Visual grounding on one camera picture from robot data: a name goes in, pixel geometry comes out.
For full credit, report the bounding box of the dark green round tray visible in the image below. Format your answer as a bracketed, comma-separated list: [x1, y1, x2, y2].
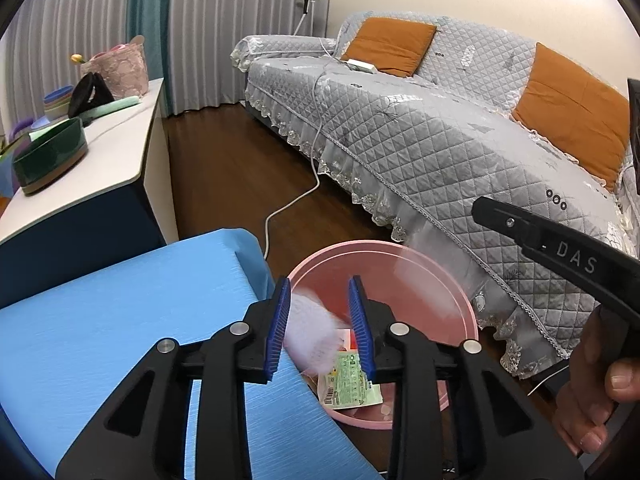
[11, 117, 90, 197]

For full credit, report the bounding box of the pink lace basket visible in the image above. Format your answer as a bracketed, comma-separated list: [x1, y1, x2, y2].
[80, 35, 150, 100]

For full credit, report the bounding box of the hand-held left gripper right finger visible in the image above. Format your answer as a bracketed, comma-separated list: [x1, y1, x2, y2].
[347, 275, 586, 480]

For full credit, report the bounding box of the grey quilted sofa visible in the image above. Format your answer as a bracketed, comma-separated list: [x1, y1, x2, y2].
[231, 10, 640, 381]

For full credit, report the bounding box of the green snack packet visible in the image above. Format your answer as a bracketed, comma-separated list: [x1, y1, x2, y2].
[320, 351, 385, 407]

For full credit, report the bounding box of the white power cable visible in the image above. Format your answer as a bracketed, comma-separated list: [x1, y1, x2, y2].
[262, 35, 351, 266]

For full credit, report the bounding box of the white coffee table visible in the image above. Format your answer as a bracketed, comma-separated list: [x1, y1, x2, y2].
[0, 77, 180, 306]

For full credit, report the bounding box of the stack of coloured bowls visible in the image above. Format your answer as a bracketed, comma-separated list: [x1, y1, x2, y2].
[42, 86, 78, 122]

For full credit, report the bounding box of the person's right hand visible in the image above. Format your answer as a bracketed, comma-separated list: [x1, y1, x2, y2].
[554, 304, 640, 459]

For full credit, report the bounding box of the grey curtain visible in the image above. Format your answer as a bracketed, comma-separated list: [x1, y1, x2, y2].
[167, 0, 335, 113]
[2, 0, 138, 126]

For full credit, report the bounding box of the orange cushion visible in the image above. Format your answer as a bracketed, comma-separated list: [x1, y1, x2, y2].
[511, 41, 632, 192]
[340, 16, 438, 78]

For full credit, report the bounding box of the pink plastic basin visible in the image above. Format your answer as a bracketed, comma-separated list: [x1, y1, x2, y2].
[284, 240, 480, 431]

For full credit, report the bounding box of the black curved object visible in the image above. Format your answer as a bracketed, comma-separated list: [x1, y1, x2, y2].
[67, 72, 115, 120]

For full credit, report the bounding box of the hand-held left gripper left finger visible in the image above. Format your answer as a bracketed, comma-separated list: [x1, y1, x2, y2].
[55, 276, 292, 480]

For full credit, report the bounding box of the purple plastic scoop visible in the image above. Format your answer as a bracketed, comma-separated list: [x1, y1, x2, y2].
[7, 119, 35, 143]

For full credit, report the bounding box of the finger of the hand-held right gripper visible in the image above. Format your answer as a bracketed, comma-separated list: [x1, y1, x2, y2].
[471, 196, 551, 261]
[627, 77, 640, 167]

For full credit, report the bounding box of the teal curtain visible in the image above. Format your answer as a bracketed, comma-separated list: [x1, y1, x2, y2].
[127, 0, 176, 116]

